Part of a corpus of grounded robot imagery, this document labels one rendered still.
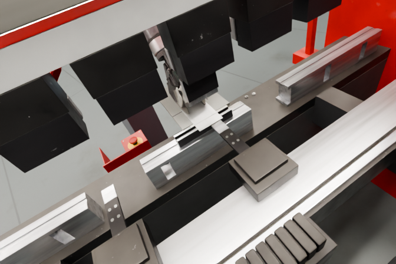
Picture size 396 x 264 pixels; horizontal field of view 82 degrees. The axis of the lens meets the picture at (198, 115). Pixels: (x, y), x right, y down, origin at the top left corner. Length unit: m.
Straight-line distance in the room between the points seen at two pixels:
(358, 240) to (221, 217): 1.18
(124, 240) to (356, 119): 0.64
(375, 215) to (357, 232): 0.16
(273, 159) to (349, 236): 1.13
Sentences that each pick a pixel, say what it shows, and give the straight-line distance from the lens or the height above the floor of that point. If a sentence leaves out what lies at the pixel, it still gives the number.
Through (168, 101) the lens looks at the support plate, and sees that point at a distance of 0.85.
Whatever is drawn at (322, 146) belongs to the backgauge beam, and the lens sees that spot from 0.66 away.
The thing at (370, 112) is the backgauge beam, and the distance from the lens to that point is 0.77.
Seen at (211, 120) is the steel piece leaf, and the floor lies 1.00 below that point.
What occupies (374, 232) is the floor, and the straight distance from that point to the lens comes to 1.69.
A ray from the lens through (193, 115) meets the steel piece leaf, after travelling 0.75.
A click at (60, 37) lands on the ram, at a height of 1.39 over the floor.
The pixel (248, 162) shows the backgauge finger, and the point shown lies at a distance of 0.56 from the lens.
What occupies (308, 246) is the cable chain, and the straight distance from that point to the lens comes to 0.48.
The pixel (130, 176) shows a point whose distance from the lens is 0.85.
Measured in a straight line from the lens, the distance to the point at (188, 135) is 0.70.
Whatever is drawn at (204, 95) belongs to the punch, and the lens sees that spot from 0.66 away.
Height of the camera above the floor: 1.49
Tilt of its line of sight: 41 degrees down
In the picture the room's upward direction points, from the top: 18 degrees counter-clockwise
